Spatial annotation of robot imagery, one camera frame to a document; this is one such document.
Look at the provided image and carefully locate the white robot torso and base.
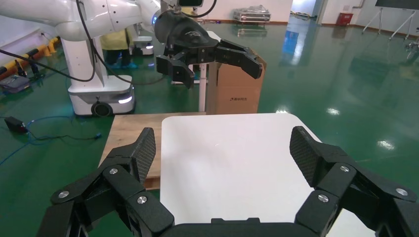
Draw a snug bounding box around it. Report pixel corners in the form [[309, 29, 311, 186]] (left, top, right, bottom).
[[60, 35, 135, 118]]

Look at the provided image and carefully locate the blue floor cable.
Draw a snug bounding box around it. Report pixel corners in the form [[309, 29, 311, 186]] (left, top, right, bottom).
[[0, 115, 102, 166]]

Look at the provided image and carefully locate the grey metal stand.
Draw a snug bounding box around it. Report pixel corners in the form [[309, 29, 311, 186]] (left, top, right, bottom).
[[404, 28, 419, 61]]

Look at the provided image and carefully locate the silver flight case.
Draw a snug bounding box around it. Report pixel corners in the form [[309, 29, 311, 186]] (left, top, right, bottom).
[[233, 4, 272, 23]]

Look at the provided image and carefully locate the black left wrist camera cable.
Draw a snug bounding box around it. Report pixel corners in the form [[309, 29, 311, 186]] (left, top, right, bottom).
[[193, 0, 217, 19]]

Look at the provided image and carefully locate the small white background robot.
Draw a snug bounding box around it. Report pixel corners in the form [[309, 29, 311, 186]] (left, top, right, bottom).
[[132, 24, 155, 56]]

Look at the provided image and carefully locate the black power adapter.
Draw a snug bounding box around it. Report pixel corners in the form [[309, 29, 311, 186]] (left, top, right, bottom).
[[3, 117, 29, 134]]

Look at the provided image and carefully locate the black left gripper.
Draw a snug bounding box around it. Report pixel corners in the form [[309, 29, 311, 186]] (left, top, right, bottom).
[[154, 11, 263, 89]]

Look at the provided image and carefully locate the white table with white legs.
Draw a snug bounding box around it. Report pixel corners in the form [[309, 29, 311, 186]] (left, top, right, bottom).
[[171, 30, 223, 113]]

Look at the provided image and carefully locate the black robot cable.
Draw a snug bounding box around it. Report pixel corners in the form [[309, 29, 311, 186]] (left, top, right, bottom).
[[0, 0, 97, 83], [85, 33, 167, 86]]

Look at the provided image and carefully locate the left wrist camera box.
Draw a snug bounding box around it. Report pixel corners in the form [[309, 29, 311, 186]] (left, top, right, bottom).
[[160, 0, 204, 14]]

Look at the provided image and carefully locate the person in short yellow coat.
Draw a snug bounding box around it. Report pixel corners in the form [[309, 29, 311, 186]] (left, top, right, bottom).
[[99, 29, 139, 70]]

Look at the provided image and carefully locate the yellow black barrier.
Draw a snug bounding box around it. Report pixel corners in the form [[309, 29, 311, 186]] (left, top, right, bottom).
[[0, 37, 61, 81]]

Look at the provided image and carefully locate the red bin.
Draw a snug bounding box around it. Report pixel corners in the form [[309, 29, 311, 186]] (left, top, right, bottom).
[[336, 12, 354, 27]]

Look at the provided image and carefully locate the grey device case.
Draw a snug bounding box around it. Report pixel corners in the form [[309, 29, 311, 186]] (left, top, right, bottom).
[[0, 75, 31, 94]]

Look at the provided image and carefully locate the dark screen on white stand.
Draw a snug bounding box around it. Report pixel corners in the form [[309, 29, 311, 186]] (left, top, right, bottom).
[[361, 0, 419, 40]]

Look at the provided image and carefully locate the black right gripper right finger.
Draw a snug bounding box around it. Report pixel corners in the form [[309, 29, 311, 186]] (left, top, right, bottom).
[[290, 125, 419, 237]]

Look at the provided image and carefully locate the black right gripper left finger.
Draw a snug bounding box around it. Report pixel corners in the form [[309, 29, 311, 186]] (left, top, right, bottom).
[[36, 126, 176, 237]]

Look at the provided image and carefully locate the tall printed cardboard box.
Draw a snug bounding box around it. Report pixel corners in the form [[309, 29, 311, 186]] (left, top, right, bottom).
[[207, 55, 267, 115]]

